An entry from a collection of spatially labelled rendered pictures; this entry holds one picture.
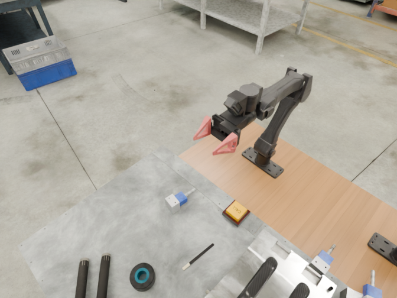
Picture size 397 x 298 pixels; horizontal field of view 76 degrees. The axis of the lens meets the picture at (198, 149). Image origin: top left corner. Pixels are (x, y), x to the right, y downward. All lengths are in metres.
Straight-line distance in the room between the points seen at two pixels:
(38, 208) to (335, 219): 1.98
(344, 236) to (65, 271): 1.01
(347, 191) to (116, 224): 0.97
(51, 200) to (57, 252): 1.23
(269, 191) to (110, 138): 1.77
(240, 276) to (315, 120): 2.21
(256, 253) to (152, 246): 0.37
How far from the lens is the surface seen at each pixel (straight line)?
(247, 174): 1.17
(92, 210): 1.14
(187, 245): 0.99
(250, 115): 0.80
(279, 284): 0.90
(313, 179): 1.25
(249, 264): 0.89
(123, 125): 2.66
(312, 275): 0.96
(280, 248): 0.96
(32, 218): 2.29
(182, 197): 1.04
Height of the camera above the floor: 1.72
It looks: 48 degrees down
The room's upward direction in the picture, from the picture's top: straight up
